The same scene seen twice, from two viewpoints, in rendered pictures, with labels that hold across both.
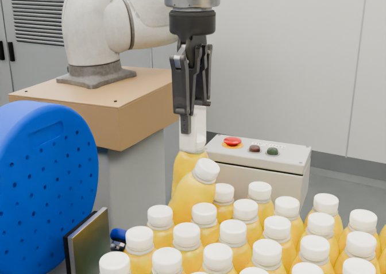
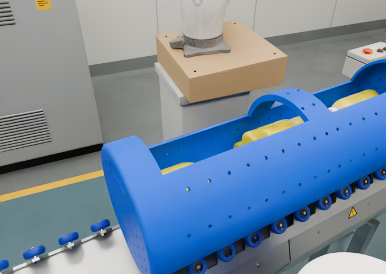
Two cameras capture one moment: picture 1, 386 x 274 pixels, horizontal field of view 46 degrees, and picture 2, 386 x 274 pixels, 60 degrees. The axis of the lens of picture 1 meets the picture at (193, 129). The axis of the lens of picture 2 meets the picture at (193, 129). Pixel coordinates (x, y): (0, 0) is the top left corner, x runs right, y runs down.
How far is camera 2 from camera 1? 144 cm
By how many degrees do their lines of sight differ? 47
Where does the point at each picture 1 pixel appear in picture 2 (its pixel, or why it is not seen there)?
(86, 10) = not seen: outside the picture
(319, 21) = not seen: outside the picture
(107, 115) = (278, 64)
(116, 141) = (281, 78)
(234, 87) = not seen: hidden behind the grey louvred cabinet
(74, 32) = (215, 12)
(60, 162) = not seen: outside the picture
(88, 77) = (219, 44)
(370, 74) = not seen: outside the picture
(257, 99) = (87, 32)
